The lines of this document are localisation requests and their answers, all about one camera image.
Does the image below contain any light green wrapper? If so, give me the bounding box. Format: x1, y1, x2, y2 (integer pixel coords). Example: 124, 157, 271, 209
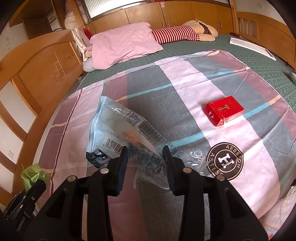
21, 163, 51, 192

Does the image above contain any light blue clear plastic package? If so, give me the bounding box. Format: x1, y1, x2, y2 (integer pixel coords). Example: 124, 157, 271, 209
86, 96, 186, 190

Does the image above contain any red cigarette box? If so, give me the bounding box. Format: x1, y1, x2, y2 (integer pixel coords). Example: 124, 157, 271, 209
203, 96, 244, 126

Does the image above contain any dark teal bag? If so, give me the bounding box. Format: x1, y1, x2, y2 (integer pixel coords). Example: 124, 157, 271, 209
86, 149, 110, 169

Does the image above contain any white plastic trash bag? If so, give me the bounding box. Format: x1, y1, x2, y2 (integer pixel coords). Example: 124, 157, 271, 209
259, 185, 296, 240

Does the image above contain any plaid pink grey bedsheet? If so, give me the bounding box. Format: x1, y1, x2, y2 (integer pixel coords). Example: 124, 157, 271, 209
38, 49, 296, 241

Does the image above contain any wooden headboard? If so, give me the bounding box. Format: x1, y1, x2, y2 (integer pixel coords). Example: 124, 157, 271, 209
1, 30, 83, 206

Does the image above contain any pink pillow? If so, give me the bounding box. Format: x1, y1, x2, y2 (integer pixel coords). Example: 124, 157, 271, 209
90, 22, 163, 70

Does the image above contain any green woven bed mat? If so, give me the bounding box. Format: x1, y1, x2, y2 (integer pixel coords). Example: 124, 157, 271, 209
78, 35, 296, 110

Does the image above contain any red striped plush doll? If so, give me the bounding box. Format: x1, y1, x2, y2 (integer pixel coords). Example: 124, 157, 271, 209
152, 20, 218, 44

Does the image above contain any white book on bed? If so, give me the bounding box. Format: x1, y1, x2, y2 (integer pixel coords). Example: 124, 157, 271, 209
229, 37, 276, 61

